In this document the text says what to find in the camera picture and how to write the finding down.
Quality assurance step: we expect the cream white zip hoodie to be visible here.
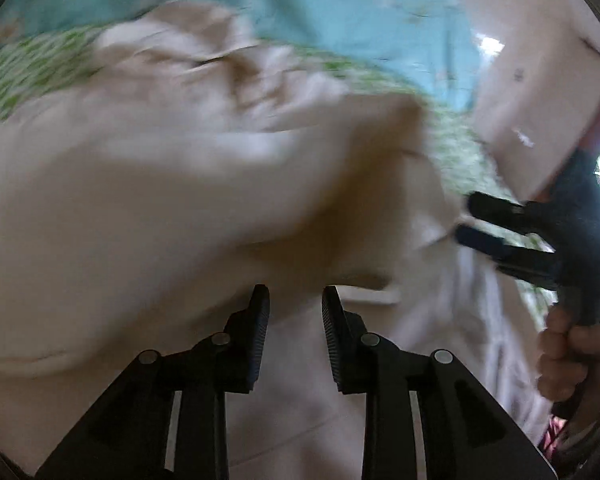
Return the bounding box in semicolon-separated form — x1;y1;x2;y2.
0;1;550;479

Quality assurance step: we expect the person's right hand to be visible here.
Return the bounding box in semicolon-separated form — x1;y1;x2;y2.
538;304;600;431

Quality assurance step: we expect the teal floral quilt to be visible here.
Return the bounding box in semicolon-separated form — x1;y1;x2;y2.
0;0;480;111

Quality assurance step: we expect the green white patterned bedsheet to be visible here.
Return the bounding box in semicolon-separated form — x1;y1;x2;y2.
0;24;556;321

